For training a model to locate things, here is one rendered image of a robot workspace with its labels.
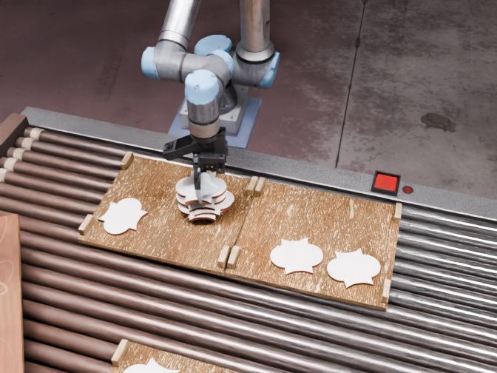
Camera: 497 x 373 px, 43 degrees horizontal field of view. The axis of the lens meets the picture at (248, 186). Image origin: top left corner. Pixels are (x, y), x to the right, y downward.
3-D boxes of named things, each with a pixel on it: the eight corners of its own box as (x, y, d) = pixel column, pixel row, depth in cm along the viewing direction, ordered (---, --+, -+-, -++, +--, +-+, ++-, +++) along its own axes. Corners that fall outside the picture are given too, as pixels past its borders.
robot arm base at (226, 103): (200, 83, 219) (199, 60, 212) (242, 92, 217) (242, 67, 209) (186, 111, 209) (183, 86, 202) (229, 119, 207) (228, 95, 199)
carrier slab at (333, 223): (260, 183, 188) (260, 180, 186) (401, 210, 180) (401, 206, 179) (225, 276, 164) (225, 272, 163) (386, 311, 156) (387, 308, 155)
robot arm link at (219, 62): (193, 43, 158) (177, 67, 151) (236, 49, 156) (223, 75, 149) (194, 69, 164) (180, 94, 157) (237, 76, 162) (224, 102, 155)
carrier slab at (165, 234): (131, 158, 196) (130, 154, 195) (259, 183, 187) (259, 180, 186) (78, 243, 172) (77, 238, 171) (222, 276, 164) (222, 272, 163)
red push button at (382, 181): (376, 176, 190) (377, 173, 189) (396, 180, 189) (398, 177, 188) (373, 190, 186) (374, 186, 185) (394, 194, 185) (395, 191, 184)
